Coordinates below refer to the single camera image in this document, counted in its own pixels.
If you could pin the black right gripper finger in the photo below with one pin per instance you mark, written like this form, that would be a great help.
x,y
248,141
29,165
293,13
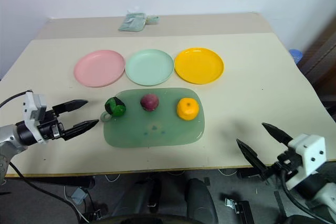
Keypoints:
x,y
277,132
250,155

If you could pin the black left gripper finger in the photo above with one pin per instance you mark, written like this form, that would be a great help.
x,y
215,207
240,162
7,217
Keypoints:
x,y
80,128
69,105

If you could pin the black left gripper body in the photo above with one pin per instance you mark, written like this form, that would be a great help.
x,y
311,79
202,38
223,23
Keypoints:
x,y
50,127

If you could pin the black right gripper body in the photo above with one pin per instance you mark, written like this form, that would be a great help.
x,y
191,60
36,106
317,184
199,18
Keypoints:
x,y
284,165

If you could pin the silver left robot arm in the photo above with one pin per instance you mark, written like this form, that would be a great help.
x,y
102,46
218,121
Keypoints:
x,y
11,140

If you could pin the black rounded robot base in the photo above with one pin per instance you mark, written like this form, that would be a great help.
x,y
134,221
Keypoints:
x,y
162,203

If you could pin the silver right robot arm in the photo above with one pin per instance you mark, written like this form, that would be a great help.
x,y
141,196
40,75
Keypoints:
x,y
319,195

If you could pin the green fruit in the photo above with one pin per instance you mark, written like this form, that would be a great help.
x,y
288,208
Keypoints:
x,y
115,106

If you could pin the pink plate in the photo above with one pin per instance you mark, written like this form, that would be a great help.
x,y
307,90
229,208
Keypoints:
x,y
99,68

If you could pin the purple fruit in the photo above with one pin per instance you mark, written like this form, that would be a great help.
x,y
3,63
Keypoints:
x,y
149,102

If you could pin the orange fruit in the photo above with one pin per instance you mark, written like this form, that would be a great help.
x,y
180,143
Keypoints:
x,y
187,109

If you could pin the mint green plate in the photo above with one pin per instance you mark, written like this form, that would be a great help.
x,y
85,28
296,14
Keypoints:
x,y
149,67

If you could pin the yellow plate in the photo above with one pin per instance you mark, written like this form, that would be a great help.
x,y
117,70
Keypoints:
x,y
199,65

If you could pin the metal latch clamp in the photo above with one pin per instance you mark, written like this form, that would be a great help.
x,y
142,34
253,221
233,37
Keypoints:
x,y
237,207

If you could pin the grey power adapter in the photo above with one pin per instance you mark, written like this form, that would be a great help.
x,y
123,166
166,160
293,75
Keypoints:
x,y
78,195

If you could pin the green cutting board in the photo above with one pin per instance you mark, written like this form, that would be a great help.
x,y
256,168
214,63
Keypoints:
x,y
157,127

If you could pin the blue water bottle cap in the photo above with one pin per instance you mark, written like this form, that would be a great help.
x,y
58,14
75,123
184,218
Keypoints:
x,y
296,54

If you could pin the stack of green cloths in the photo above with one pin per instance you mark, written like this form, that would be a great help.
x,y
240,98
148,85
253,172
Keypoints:
x,y
132,22

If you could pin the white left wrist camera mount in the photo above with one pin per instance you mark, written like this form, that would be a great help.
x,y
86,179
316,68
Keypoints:
x,y
32,115

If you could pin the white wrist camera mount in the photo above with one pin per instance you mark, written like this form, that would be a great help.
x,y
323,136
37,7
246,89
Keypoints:
x,y
305,158
32,115

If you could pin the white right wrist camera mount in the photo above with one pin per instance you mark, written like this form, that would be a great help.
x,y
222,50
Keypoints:
x,y
305,158

